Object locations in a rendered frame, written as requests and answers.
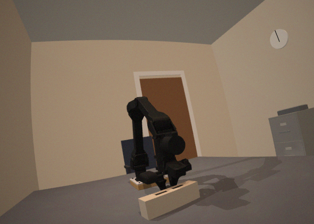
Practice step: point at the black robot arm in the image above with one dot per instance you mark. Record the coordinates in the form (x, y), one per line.
(165, 135)

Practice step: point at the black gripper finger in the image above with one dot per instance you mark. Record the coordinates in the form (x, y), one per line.
(173, 181)
(161, 184)

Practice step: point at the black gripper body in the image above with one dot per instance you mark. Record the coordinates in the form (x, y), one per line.
(150, 177)

